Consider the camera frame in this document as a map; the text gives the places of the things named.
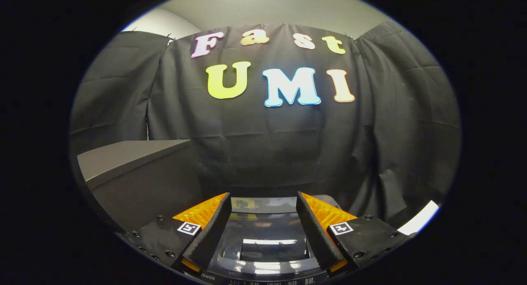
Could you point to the grey washing machine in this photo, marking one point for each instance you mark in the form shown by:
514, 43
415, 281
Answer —
267, 204

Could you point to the white flat board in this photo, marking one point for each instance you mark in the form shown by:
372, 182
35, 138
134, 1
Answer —
420, 219

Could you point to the dark grey cabinet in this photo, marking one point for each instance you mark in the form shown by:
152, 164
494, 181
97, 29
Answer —
136, 182

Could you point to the black backdrop cloth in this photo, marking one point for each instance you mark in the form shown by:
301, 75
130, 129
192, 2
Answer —
247, 145

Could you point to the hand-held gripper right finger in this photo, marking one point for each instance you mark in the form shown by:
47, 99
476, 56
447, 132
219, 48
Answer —
315, 231

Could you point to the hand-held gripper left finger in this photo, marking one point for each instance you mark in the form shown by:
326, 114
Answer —
210, 231

